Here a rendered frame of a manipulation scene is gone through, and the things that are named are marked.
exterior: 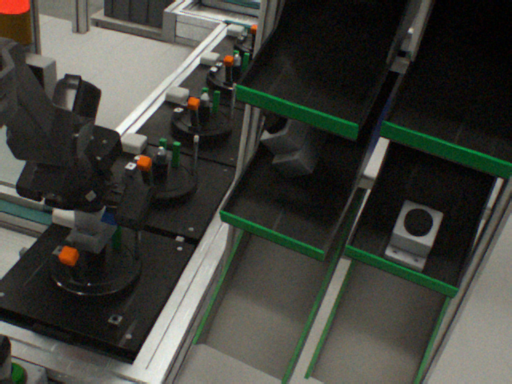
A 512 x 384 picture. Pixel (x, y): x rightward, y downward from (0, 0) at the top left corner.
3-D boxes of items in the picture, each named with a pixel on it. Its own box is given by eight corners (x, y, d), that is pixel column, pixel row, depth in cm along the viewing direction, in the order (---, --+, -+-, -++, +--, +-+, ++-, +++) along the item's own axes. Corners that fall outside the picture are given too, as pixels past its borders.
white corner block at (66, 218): (76, 238, 100) (75, 219, 97) (52, 231, 100) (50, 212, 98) (90, 222, 103) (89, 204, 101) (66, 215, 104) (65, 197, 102)
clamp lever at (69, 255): (82, 286, 85) (70, 261, 79) (70, 282, 85) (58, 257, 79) (93, 265, 87) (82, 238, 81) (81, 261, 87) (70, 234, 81)
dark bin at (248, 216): (322, 263, 67) (326, 232, 61) (220, 222, 71) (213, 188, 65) (402, 90, 80) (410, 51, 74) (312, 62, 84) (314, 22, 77)
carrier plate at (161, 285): (135, 361, 81) (136, 350, 80) (-18, 310, 84) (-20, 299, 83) (194, 254, 101) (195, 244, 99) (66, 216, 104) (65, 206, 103)
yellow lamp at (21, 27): (19, 50, 85) (17, 17, 82) (-11, 42, 85) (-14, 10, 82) (38, 38, 89) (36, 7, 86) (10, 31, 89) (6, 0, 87)
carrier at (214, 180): (197, 248, 102) (203, 189, 95) (70, 211, 105) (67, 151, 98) (236, 176, 121) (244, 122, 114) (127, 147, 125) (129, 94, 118)
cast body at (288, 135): (313, 174, 70) (276, 136, 66) (286, 178, 73) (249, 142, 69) (334, 121, 74) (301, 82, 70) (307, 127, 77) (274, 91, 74)
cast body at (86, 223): (98, 254, 84) (97, 216, 81) (70, 246, 85) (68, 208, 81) (123, 221, 91) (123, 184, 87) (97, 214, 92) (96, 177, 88)
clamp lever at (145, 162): (151, 191, 105) (146, 166, 99) (141, 188, 106) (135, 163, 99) (159, 175, 107) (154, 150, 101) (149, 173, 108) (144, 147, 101)
